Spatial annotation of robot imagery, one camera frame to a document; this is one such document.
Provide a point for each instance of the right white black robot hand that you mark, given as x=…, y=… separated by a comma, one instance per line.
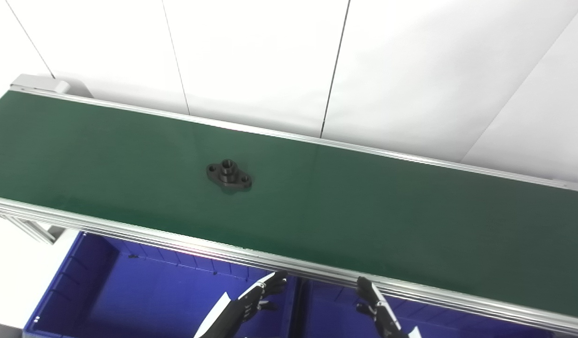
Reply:
x=387, y=324

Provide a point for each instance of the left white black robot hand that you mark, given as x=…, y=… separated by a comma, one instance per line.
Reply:
x=230, y=319

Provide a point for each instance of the black flanged metal part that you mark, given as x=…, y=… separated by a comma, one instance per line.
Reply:
x=228, y=177

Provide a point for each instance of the blue plastic bin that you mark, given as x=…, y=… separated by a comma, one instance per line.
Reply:
x=138, y=300
x=335, y=314

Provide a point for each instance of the green conveyor belt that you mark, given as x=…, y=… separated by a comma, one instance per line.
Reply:
x=364, y=206
x=129, y=232

